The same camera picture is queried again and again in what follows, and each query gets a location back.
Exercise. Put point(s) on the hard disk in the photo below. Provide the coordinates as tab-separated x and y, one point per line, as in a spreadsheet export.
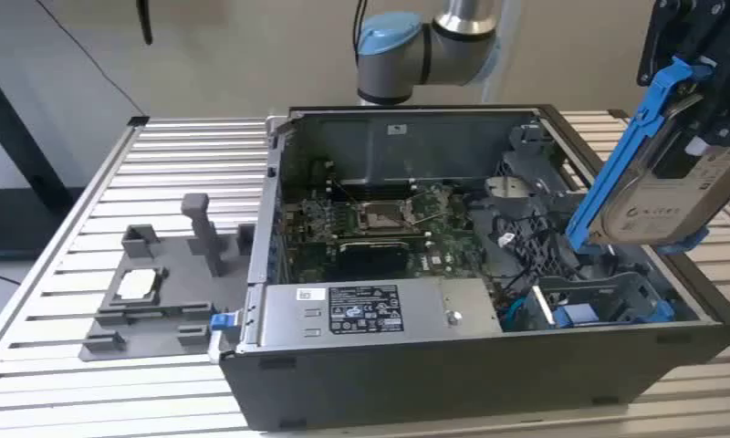
646	214

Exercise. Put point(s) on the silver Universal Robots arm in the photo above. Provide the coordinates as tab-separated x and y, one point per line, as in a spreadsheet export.
396	68

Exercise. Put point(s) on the grey metal disk bay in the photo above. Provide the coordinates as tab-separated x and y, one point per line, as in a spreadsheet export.
591	292

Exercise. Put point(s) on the blue plastic disk carrier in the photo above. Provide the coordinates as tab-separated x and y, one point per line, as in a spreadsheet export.
575	315

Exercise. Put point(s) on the green motherboard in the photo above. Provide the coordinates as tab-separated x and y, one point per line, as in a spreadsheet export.
451	255

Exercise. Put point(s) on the black RAM slots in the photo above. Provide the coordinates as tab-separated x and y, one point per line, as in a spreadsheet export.
375	187

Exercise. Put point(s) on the CPU socket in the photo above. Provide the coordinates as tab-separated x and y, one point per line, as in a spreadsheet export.
380	216

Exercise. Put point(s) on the black heatsink block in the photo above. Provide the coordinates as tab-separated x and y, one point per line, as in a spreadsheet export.
371	255

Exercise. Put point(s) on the silver power supply unit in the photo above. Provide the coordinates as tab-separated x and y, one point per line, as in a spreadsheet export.
420	315

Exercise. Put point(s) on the black power supply label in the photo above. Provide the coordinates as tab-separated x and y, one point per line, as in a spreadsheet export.
366	310

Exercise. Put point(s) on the black open PC case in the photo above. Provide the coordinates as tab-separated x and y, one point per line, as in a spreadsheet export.
439	383

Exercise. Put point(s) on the blue case latch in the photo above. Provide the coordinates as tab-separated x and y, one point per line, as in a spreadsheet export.
220	321

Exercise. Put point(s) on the green RAM stick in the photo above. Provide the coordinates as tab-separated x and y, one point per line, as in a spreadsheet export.
171	313

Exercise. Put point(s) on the silver CPU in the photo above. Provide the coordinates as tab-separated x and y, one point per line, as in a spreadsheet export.
139	285

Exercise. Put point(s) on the grey parts rack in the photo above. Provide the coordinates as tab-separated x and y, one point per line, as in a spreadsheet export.
159	328

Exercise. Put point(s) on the black monitor stand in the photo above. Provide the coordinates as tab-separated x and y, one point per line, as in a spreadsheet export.
12	219

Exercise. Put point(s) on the silver metal bracket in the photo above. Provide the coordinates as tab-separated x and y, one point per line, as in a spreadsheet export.
507	188

